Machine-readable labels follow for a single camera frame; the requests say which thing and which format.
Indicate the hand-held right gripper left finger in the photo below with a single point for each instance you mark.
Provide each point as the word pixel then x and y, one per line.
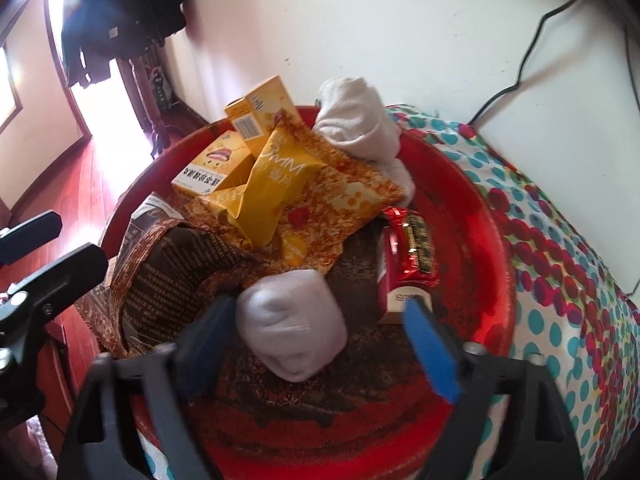
pixel 210 345

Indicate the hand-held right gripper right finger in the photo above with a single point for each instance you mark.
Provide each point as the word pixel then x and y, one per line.
pixel 432 355

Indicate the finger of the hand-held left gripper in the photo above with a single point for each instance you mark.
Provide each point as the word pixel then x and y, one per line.
pixel 70 275
pixel 35 235

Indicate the red and white box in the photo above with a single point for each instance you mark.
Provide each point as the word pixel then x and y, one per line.
pixel 395 296

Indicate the brown snack packet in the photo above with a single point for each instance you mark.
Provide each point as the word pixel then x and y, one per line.
pixel 165 280

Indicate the tightly white sock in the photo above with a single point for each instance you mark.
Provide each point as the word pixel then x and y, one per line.
pixel 290 325

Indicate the red candy packet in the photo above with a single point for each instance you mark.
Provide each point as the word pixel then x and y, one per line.
pixel 412 245

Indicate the round red tray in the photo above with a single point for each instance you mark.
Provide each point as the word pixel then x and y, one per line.
pixel 325 405

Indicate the yellow snack packet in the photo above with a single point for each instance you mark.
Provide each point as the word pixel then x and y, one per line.
pixel 280 185

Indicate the yellow medicine box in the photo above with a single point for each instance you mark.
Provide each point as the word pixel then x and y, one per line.
pixel 210 170
pixel 255 105

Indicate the loosely white sock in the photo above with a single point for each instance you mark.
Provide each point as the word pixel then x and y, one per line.
pixel 360 120

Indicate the polka dot blanket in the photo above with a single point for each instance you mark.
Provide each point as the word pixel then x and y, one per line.
pixel 550 260

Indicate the dark hanging clothes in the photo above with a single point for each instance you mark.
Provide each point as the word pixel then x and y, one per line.
pixel 125 10

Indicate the dark wooden post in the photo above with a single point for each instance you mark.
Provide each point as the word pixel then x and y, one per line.
pixel 155 105

